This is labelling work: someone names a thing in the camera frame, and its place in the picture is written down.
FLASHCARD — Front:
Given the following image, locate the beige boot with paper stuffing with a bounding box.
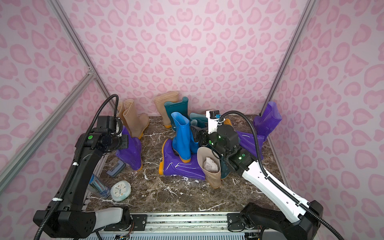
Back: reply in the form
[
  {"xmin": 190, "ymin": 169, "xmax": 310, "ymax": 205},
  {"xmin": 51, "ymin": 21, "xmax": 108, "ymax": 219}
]
[{"xmin": 197, "ymin": 147, "xmax": 221, "ymax": 189}]

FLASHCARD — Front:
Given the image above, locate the aluminium frame post right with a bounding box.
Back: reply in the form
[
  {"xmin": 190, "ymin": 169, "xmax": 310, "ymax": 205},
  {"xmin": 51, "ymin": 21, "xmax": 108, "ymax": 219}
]
[{"xmin": 259, "ymin": 0, "xmax": 319, "ymax": 116}]

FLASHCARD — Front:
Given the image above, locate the teal boot standing at back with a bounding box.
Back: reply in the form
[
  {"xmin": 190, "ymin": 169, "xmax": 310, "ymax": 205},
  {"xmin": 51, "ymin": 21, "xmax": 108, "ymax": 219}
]
[{"xmin": 164, "ymin": 96, "xmax": 190, "ymax": 132}]

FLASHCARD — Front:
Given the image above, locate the blue printed can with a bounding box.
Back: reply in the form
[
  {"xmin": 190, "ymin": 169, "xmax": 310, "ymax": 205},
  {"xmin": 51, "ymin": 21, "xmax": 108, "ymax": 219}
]
[{"xmin": 87, "ymin": 174, "xmax": 111, "ymax": 199}]

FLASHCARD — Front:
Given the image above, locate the beige boot pair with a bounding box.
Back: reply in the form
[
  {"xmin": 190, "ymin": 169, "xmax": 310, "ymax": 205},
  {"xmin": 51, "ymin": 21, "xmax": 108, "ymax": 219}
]
[
  {"xmin": 123, "ymin": 99, "xmax": 150, "ymax": 140},
  {"xmin": 117, "ymin": 101, "xmax": 127, "ymax": 127}
]

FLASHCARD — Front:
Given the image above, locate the teal boot lying in pile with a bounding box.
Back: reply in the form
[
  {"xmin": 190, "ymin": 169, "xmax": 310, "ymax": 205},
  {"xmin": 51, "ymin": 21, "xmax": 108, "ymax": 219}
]
[{"xmin": 189, "ymin": 113, "xmax": 208, "ymax": 129}]

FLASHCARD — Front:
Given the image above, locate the yellow boot sole in pile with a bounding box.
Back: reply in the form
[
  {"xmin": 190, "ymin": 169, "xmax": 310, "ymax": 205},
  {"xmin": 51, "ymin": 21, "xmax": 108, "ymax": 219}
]
[{"xmin": 223, "ymin": 119, "xmax": 232, "ymax": 126}]

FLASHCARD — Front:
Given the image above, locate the aluminium frame post left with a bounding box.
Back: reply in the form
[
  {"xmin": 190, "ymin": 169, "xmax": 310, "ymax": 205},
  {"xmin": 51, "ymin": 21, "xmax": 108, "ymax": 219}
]
[{"xmin": 47, "ymin": 0, "xmax": 110, "ymax": 97}]

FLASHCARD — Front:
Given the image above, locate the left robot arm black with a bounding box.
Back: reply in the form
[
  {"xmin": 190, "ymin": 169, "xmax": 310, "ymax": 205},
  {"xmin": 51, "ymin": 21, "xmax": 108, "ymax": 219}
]
[{"xmin": 33, "ymin": 116, "xmax": 133, "ymax": 240}]

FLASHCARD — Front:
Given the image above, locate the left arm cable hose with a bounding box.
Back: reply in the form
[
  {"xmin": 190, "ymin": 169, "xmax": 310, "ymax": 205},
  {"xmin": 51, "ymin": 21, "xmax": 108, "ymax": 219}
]
[{"xmin": 33, "ymin": 94, "xmax": 121, "ymax": 240}]

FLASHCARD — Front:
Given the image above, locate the aluminium frame post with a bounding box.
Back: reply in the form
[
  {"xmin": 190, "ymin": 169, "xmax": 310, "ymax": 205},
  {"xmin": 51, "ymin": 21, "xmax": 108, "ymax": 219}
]
[
  {"xmin": 47, "ymin": 0, "xmax": 110, "ymax": 97},
  {"xmin": 259, "ymin": 0, "xmax": 319, "ymax": 116}
]

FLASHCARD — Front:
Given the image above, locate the mint alarm clock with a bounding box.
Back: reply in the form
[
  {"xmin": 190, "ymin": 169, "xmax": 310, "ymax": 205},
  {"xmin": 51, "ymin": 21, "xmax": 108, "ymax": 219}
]
[{"xmin": 110, "ymin": 181, "xmax": 132, "ymax": 202}]

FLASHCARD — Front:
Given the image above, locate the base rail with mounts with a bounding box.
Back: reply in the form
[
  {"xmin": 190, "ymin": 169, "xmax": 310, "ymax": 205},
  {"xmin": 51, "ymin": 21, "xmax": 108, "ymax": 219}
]
[{"xmin": 88, "ymin": 212, "xmax": 260, "ymax": 240}]

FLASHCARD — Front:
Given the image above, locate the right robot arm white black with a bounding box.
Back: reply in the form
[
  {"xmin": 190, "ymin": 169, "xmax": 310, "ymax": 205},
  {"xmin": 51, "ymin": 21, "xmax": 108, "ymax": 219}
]
[{"xmin": 191, "ymin": 125, "xmax": 323, "ymax": 240}]

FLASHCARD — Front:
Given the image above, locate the blue boot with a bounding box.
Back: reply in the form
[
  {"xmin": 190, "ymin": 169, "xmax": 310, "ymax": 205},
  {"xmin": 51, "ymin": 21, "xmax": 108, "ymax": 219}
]
[{"xmin": 171, "ymin": 112, "xmax": 199, "ymax": 163}]

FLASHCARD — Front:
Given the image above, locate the aluminium diagonal brace left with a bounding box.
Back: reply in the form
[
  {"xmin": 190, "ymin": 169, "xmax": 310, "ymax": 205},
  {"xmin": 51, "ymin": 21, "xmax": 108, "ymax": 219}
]
[{"xmin": 1, "ymin": 70, "xmax": 95, "ymax": 193}]

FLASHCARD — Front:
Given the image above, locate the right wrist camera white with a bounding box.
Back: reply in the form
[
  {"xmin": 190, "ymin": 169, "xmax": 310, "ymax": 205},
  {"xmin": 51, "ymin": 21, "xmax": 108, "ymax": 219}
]
[{"xmin": 206, "ymin": 110, "xmax": 221, "ymax": 134}]

